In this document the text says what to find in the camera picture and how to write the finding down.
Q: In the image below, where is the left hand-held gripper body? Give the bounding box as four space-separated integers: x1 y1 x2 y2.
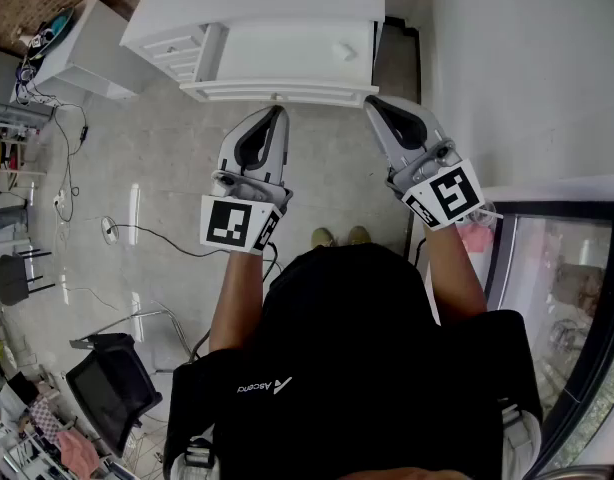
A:
200 167 294 255

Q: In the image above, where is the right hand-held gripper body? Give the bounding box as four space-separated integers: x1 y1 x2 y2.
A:
386 137 486 232

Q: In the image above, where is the person's right forearm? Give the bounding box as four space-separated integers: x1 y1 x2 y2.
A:
423 223 489 327

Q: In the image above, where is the person's left forearm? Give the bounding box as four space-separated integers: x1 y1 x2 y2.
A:
208 249 267 355

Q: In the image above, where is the small pink item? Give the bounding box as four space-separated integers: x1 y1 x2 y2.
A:
458 222 496 255

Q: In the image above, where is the person's left olive shoe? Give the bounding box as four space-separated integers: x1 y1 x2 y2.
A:
310 226 336 250

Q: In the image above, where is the white side table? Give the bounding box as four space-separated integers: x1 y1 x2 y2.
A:
8 0 144 105

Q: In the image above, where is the person's black clothing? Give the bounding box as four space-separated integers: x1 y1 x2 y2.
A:
163 242 544 480

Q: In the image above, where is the black mesh office chair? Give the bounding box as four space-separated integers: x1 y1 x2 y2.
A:
65 334 164 460

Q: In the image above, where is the teal round tray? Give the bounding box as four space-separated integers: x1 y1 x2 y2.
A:
25 6 76 62

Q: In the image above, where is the light wooden rack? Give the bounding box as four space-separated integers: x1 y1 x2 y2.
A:
0 136 49 190

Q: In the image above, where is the black stool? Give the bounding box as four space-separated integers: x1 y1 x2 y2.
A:
0 248 54 306

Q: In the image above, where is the checkered cloth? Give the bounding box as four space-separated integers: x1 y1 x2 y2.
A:
28 396 64 445

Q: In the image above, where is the pink cloth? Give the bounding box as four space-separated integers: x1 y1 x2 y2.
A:
55 426 102 480

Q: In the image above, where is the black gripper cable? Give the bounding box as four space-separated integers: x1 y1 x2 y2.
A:
189 240 284 362

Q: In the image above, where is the black floor cable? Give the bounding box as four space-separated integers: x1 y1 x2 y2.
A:
106 222 238 260

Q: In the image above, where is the black cable with adapter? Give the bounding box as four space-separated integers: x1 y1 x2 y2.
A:
50 98 91 225

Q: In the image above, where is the grey shoulder strap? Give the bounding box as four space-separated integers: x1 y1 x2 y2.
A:
183 435 216 470
500 404 542 480

